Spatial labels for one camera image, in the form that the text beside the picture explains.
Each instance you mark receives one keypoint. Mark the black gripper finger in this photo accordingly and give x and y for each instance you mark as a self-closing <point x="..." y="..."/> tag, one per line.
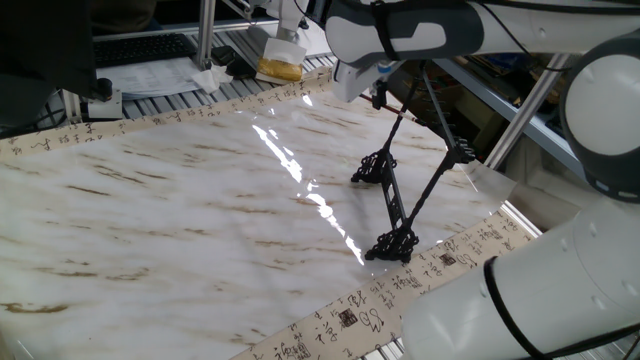
<point x="384" y="92"/>
<point x="376" y="97"/>

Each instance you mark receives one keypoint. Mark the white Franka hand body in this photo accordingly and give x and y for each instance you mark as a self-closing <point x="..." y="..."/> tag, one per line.
<point x="350" y="82"/>

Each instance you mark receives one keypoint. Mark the brown calligraphy brush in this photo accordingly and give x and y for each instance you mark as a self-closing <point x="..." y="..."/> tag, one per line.
<point x="395" y="110"/>

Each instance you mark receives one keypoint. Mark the black ornate pen rack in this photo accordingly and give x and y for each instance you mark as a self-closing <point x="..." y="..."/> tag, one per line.
<point x="395" y="197"/>

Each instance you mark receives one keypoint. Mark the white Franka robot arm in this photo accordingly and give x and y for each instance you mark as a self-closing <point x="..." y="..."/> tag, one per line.
<point x="575" y="285"/>

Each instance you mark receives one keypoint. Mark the yellow sponge block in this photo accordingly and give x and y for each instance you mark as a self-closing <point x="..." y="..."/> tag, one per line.
<point x="280" y="70"/>

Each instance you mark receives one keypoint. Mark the white plastic desk stand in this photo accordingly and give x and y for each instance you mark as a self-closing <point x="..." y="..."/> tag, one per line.
<point x="287" y="17"/>

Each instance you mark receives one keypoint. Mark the black handheld device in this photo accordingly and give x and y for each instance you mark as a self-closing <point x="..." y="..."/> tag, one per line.
<point x="231" y="59"/>

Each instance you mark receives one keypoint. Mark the white crumpled tissue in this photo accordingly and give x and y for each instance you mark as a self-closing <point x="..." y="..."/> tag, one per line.
<point x="212" y="79"/>

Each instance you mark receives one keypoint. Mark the printed paper sheets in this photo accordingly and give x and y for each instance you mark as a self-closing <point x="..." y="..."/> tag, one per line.
<point x="150" y="77"/>

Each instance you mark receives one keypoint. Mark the black keyboard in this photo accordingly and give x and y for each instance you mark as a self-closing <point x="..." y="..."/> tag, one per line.
<point x="140" y="49"/>

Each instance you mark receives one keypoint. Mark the beige calligraphy print paper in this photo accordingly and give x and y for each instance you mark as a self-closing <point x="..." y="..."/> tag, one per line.
<point x="350" y="315"/>

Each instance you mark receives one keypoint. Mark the glossy marble pattern mat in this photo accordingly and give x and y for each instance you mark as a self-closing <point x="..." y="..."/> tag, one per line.
<point x="150" y="250"/>

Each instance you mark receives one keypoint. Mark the black computer monitor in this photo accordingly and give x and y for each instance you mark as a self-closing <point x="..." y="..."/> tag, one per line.
<point x="45" y="50"/>

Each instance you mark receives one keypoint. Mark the grey metal shelf frame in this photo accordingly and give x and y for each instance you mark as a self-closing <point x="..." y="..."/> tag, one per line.
<point x="490" y="97"/>

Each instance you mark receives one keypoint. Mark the upright aluminium profile post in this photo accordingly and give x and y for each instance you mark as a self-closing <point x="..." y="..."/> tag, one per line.
<point x="205" y="30"/>

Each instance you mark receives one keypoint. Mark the white mount with black knob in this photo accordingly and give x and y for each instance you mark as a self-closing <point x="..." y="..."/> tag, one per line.
<point x="102" y="107"/>

